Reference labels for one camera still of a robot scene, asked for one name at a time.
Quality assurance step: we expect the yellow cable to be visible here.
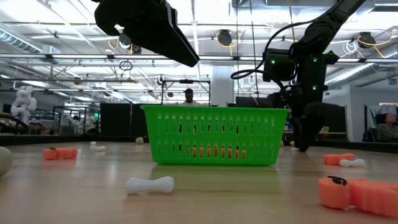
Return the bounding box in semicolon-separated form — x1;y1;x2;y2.
287;0;299;50

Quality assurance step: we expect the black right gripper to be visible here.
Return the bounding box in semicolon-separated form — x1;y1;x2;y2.
290;92;341;153

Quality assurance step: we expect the black screen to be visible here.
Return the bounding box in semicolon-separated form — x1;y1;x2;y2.
235;96;271;108

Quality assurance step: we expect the black ceiling cable reel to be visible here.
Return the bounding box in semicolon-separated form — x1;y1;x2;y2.
216;29;233;47
119;32;142;55
357;30;397;50

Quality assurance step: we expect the black metal stand frame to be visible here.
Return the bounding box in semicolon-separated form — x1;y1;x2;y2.
160;78;211;106

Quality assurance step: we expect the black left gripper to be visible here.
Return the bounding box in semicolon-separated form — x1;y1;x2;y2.
94;0;200;68

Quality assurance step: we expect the green plastic basket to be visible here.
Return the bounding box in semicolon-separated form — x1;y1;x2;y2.
141;105;292;166

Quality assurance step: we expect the black partition panel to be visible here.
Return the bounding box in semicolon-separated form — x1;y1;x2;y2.
284;105;348;142
99;103;149;138

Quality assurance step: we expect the person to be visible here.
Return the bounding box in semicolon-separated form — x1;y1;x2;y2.
70;115;82;135
374;112;398;142
180;88;200;107

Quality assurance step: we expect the grey hanging cloth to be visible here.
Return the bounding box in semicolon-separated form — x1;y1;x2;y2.
366;104;398;144

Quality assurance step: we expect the shelf with colourful boxes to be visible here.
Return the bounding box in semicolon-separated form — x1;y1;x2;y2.
284;118;330;135

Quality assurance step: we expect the black looped cable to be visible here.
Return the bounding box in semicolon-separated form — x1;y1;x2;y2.
249;0;261;106

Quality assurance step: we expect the grey ventilation duct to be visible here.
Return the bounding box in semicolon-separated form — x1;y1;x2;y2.
0;27;62;55
325;51;398;91

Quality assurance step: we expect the white humanoid robot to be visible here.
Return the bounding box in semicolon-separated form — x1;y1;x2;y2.
10;85;38;125

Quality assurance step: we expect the black hanging cable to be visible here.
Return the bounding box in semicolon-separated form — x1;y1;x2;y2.
235;0;239;106

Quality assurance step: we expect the white square pillar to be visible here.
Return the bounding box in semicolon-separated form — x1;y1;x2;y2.
211;65;236;108

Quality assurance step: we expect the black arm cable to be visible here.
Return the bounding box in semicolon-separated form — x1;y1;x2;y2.
230;20;315;91

